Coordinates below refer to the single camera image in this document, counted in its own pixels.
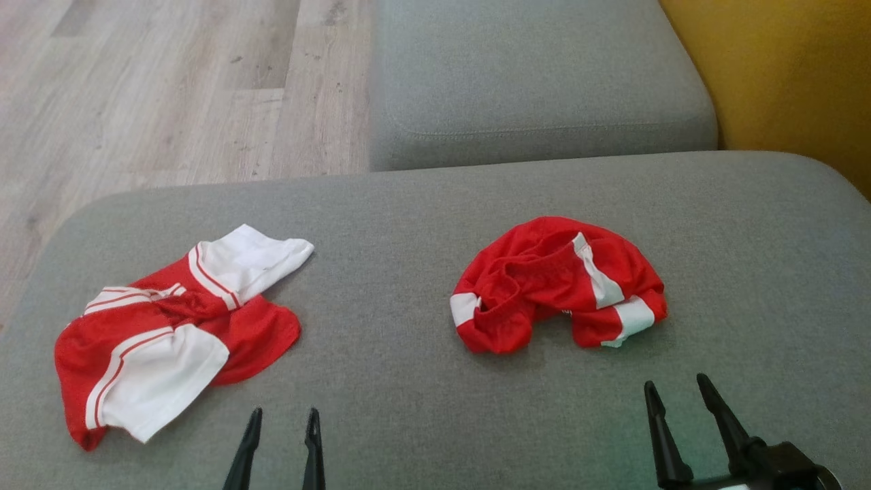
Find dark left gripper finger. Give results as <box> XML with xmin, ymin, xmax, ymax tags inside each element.
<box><xmin>223</xmin><ymin>407</ymin><xmax>263</xmax><ymax>490</ymax></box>
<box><xmin>302</xmin><ymin>407</ymin><xmax>327</xmax><ymax>490</ymax></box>

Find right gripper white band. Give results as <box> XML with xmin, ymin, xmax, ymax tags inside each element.
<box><xmin>644</xmin><ymin>372</ymin><xmax>842</xmax><ymax>490</ymax></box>

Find red and white jersey shirt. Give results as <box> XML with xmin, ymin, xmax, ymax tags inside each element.
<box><xmin>54</xmin><ymin>224</ymin><xmax>316</xmax><ymax>452</ymax></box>

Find red shorts with white stripes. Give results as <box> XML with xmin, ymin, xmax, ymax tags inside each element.
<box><xmin>450</xmin><ymin>216</ymin><xmax>668</xmax><ymax>355</ymax></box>

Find large grey sofa seat cushion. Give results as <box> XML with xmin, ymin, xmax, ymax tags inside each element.
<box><xmin>0</xmin><ymin>151</ymin><xmax>871</xmax><ymax>490</ymax></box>

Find mustard yellow cushion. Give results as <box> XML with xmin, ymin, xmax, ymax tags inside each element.
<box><xmin>659</xmin><ymin>0</ymin><xmax>871</xmax><ymax>201</ymax></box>

